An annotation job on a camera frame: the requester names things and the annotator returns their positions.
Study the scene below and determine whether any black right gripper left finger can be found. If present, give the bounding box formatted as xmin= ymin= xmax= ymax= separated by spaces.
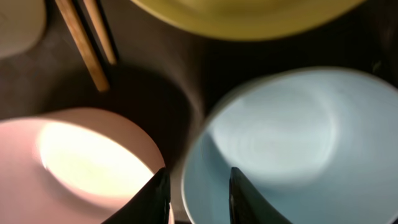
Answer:
xmin=103 ymin=167 xmax=171 ymax=224

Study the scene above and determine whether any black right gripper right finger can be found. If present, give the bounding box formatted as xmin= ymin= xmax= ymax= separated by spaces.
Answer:
xmin=229 ymin=167 xmax=291 ymax=224

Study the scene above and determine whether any light blue bowl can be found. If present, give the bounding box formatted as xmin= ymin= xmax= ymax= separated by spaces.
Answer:
xmin=182 ymin=68 xmax=397 ymax=223

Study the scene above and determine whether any pink white bowl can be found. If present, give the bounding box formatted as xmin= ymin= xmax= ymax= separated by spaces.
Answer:
xmin=1 ymin=108 xmax=165 ymax=224

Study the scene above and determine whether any white paper cup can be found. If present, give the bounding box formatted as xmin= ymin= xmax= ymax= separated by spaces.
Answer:
xmin=1 ymin=0 xmax=47 ymax=58

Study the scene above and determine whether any dark brown serving tray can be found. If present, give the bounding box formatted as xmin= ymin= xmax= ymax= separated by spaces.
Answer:
xmin=1 ymin=1 xmax=397 ymax=223

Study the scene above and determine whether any yellow plate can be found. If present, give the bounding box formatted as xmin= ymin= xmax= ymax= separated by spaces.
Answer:
xmin=132 ymin=0 xmax=364 ymax=41

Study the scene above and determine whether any right wooden chopstick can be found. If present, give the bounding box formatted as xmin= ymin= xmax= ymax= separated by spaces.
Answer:
xmin=83 ymin=0 xmax=117 ymax=65

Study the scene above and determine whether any wooden chopstick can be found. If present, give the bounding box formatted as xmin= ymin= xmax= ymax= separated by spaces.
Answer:
xmin=83 ymin=0 xmax=117 ymax=65
xmin=55 ymin=0 xmax=109 ymax=92

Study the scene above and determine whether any left wooden chopstick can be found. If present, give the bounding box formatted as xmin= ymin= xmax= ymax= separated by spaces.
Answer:
xmin=55 ymin=0 xmax=109 ymax=92

